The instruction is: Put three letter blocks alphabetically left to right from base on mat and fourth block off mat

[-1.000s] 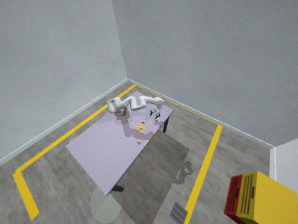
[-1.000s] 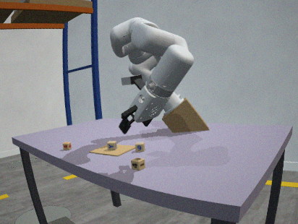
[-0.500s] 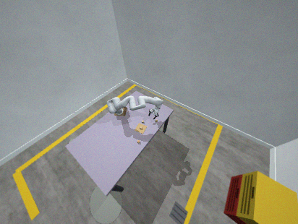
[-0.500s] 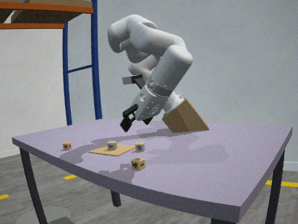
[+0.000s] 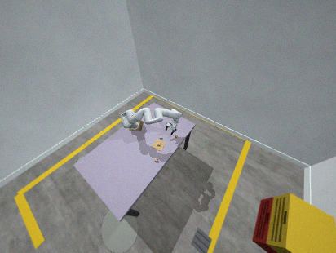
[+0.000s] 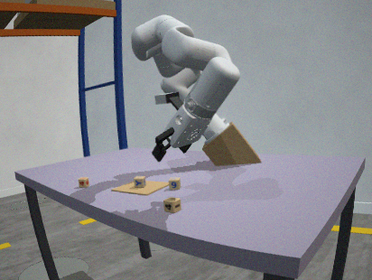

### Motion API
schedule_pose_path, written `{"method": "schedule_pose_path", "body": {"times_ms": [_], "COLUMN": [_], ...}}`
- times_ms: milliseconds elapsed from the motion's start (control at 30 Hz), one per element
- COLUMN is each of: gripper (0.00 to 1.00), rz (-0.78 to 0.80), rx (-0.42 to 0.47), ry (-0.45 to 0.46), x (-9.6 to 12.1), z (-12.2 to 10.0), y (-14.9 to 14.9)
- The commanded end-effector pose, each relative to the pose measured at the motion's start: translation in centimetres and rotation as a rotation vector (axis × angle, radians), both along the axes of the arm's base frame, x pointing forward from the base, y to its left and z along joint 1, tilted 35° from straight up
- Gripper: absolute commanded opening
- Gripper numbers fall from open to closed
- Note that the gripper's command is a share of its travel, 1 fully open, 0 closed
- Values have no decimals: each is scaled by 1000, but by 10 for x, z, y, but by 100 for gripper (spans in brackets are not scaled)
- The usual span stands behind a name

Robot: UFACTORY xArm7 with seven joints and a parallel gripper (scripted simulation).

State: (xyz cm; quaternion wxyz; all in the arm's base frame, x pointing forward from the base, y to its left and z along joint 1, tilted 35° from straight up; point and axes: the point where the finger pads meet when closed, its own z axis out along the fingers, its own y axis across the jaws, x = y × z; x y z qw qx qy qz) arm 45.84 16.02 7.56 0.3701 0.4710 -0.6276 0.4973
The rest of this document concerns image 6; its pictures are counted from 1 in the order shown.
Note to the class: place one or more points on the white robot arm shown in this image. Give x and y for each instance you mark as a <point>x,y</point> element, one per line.
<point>219,75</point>

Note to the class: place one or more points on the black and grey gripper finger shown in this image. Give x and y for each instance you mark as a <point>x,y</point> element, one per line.
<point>159,152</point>
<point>185,148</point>

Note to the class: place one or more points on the tan flat mat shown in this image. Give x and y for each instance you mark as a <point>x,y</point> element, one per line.
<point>149,188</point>

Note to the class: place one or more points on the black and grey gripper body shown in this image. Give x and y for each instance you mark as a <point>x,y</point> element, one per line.
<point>188,128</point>

